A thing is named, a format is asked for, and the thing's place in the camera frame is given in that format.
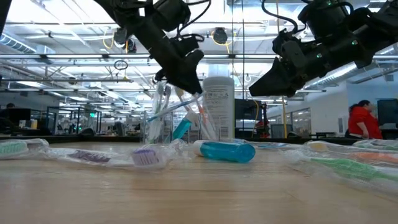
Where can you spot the long ceiling light bar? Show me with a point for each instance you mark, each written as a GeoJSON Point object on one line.
{"type": "Point", "coordinates": [77, 56]}

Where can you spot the white wipes canister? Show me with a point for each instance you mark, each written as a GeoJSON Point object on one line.
{"type": "Point", "coordinates": [222, 109]}

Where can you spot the purple toothbrush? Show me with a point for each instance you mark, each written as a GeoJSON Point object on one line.
{"type": "Point", "coordinates": [90, 157]}
{"type": "Point", "coordinates": [167, 91]}

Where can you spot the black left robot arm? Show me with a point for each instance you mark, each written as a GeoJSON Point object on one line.
{"type": "Point", "coordinates": [130, 12]}

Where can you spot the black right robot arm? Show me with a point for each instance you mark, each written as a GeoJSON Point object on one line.
{"type": "Point", "coordinates": [373, 21]}

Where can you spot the large black monitor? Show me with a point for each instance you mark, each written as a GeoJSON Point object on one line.
{"type": "Point", "coordinates": [388, 112]}

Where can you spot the black equipment cabinet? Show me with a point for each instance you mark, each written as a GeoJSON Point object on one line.
{"type": "Point", "coordinates": [247, 113]}

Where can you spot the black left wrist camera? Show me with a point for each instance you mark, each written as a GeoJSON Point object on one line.
{"type": "Point", "coordinates": [185, 45]}

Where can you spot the person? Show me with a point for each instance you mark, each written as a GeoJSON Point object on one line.
{"type": "Point", "coordinates": [362, 119]}
{"type": "Point", "coordinates": [10, 105]}

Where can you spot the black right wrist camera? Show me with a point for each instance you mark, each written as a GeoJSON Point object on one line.
{"type": "Point", "coordinates": [290, 49]}

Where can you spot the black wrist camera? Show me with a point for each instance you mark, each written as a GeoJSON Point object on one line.
{"type": "Point", "coordinates": [290, 49]}
{"type": "Point", "coordinates": [185, 45]}

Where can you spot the blue toothpaste tube white cap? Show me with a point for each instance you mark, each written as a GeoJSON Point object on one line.
{"type": "Point", "coordinates": [182, 129]}
{"type": "Point", "coordinates": [227, 152]}

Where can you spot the flat computer monitor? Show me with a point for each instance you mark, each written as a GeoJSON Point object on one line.
{"type": "Point", "coordinates": [19, 114]}

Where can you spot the orange toothbrush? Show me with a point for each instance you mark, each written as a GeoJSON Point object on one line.
{"type": "Point", "coordinates": [202, 115]}
{"type": "Point", "coordinates": [373, 157]}

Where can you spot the green toothbrush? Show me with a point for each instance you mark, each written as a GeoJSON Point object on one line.
{"type": "Point", "coordinates": [12, 148]}
{"type": "Point", "coordinates": [342, 168]}
{"type": "Point", "coordinates": [379, 146]}
{"type": "Point", "coordinates": [159, 107]}

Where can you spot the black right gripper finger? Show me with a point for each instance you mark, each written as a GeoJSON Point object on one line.
{"type": "Point", "coordinates": [273, 84]}

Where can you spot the silver ventilation duct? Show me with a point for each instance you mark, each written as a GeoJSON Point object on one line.
{"type": "Point", "coordinates": [18, 43]}
{"type": "Point", "coordinates": [357, 70]}

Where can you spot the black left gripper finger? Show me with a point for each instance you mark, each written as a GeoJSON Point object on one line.
{"type": "Point", "coordinates": [186, 77]}

